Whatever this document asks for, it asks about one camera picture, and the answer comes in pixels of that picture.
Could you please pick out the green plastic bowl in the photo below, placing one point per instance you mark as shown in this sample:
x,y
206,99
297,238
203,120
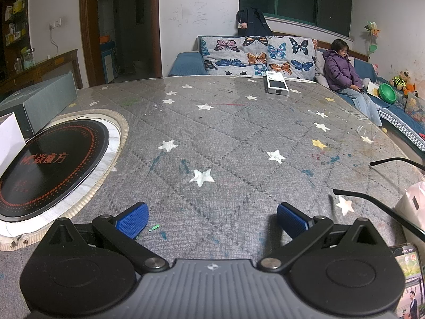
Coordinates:
x,y
386,93

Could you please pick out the grey star-quilted desktop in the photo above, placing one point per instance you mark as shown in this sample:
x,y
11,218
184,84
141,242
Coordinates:
x,y
232,139

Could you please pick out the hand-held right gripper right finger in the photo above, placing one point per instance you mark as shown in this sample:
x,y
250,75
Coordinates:
x,y
292,220

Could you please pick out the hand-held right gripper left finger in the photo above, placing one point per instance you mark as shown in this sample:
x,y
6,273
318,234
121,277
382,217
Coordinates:
x,y
132,221

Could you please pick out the brown wooden door frame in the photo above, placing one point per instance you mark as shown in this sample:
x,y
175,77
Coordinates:
x,y
87,40

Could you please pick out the pale pink plastic bag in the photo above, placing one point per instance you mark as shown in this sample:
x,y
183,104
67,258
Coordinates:
x,y
415,206

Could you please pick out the yellow picture book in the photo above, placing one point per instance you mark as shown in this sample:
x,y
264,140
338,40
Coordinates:
x,y
372,89

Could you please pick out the clear glass jar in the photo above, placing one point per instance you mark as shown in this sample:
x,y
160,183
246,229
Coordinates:
x,y
27,62

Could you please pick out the grey rectangular box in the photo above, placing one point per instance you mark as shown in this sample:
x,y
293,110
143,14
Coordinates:
x,y
43,103

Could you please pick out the dark wooden shelf cabinet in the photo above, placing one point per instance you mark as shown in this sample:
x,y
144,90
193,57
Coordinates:
x,y
16,20

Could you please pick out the black eyeglasses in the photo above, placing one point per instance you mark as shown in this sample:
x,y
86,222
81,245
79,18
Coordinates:
x,y
365,196

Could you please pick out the colourful toy pinwheel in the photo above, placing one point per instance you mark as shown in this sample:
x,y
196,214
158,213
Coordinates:
x,y
372,31

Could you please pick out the butterfly print blanket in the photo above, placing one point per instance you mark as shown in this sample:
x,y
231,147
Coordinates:
x,y
232,53

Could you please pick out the round black induction cooktop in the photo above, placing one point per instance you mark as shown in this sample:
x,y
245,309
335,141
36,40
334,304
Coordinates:
x,y
49,159

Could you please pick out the blue sofa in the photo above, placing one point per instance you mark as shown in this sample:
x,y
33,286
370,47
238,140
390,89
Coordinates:
x,y
186,63

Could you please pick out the bear print case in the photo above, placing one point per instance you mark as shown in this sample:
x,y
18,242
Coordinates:
x,y
415,106

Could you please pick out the white flat device box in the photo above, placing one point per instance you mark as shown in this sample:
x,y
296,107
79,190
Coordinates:
x,y
277,84

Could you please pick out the orange plush toy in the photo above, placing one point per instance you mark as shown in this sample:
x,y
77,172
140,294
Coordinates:
x,y
410,89

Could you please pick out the brown wooden side table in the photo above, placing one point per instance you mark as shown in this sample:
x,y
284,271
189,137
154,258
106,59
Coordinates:
x,y
63,61

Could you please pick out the white wall socket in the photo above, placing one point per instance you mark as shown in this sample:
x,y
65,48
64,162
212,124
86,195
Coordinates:
x,y
55,24

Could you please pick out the black smartphone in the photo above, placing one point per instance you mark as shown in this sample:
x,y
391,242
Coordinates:
x,y
411,289

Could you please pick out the brown teddy bear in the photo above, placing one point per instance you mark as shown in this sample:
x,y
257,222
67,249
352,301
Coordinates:
x,y
401,80

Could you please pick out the white cardboard box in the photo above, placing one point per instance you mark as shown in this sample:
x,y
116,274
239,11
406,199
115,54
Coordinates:
x,y
10,139

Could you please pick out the small green paper scrap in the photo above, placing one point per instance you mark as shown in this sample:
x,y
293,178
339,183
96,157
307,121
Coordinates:
x,y
154,227

